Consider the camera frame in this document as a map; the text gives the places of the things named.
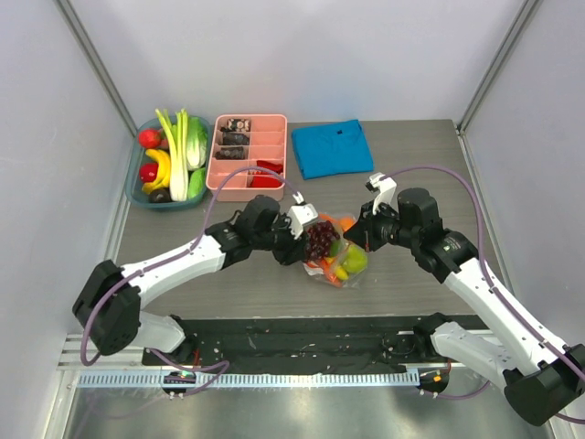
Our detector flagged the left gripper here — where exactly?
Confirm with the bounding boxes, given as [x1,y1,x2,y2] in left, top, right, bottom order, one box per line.
[252,213,309,265]

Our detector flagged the small orange fruit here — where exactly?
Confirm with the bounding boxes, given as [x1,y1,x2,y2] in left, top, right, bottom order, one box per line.
[339,216,356,231]

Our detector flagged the green pear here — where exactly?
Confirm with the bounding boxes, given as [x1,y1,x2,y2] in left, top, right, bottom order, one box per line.
[342,246,368,274]

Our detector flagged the green orange mango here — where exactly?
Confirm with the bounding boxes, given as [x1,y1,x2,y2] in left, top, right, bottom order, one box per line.
[328,238,352,259]

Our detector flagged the purple grape bunch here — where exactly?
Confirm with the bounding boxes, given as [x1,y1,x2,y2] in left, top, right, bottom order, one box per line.
[305,220,341,262]

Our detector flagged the clear zip top bag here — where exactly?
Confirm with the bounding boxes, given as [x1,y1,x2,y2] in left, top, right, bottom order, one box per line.
[303,213,368,288]

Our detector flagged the orange carrot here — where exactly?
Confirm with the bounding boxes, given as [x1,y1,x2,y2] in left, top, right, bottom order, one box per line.
[303,260,343,288]

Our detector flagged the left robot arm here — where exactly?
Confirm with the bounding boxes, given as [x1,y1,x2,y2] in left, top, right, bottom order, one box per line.
[72,196,318,365]

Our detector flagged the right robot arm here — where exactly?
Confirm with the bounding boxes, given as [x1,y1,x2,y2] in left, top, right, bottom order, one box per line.
[344,188,584,426]

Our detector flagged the teal food bowl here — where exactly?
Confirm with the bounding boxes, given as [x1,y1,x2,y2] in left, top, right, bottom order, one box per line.
[124,115,213,211]

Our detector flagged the blue folded cloth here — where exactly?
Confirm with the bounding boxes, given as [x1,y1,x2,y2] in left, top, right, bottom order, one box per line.
[292,119,374,180]

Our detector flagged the dark sushi roll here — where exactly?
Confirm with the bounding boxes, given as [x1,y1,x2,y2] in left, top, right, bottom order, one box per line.
[214,146,248,160]
[220,118,251,133]
[218,132,250,146]

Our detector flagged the pink divided tray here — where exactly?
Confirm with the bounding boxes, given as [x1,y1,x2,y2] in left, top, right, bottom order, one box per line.
[206,113,288,202]

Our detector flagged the dark brown avocado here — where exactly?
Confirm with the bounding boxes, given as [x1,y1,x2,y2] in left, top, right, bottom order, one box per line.
[148,187,172,204]

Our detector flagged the yellow banana bunch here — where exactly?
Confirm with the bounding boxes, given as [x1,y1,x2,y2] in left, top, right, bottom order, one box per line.
[142,148,171,195]

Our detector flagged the green lettuce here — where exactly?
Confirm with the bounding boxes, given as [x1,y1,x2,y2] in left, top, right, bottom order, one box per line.
[186,116,207,199]

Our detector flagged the red strawberry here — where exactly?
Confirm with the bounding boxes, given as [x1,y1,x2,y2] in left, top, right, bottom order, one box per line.
[139,163,159,183]

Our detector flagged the green celery stalks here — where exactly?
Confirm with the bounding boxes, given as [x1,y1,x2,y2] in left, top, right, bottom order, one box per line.
[154,109,188,202]

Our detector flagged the red apple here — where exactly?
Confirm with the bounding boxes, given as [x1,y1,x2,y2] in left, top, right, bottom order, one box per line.
[137,129,162,149]

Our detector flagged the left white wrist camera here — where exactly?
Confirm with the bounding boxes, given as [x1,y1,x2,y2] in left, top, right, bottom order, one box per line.
[287,191,319,240]

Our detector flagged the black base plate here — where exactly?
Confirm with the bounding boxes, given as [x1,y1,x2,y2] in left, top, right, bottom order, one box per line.
[169,313,444,375]

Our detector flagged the perforated cable rail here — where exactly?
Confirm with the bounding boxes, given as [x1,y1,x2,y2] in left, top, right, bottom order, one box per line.
[77,369,420,389]

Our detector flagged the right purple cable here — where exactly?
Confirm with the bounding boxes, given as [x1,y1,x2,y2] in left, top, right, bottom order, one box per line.
[381,165,585,424]

